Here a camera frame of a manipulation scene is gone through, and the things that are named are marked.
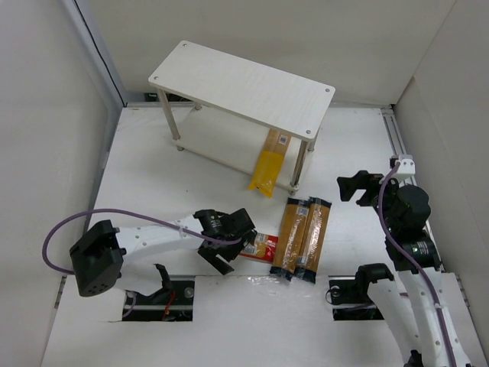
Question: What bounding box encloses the white two-tier shelf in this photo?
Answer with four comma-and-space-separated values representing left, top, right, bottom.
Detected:
148, 41, 335, 193

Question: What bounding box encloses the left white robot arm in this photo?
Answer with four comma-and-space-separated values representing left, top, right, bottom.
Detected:
70, 208, 257, 300

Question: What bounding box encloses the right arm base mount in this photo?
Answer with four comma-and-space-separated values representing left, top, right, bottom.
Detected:
325, 276, 383, 321

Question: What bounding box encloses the yellow spaghetti bag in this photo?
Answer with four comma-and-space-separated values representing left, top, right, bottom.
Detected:
248, 129, 291, 198

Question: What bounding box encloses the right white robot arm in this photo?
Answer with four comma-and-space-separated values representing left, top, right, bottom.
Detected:
329, 169, 471, 366

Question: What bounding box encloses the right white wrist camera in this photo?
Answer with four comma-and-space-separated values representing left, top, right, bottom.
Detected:
390, 154, 416, 181

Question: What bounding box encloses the red spaghetti bag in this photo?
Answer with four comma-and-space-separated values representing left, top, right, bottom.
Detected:
240, 233, 278, 264

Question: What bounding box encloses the aluminium rail right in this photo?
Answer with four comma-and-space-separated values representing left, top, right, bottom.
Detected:
381, 107, 406, 155

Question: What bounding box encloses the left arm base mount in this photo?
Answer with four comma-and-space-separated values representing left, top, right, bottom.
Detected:
121, 278, 195, 323

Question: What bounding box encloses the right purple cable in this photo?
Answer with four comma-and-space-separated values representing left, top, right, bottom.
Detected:
376, 160, 459, 367

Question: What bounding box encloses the black-ended spaghetti bag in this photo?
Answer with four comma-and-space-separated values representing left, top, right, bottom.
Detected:
270, 198, 311, 281
294, 196, 332, 284

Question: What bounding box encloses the left black-ended spaghetti bag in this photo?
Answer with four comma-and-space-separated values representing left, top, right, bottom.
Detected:
270, 198, 311, 281

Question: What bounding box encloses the right black-ended spaghetti bag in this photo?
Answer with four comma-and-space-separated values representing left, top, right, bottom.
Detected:
294, 196, 332, 284

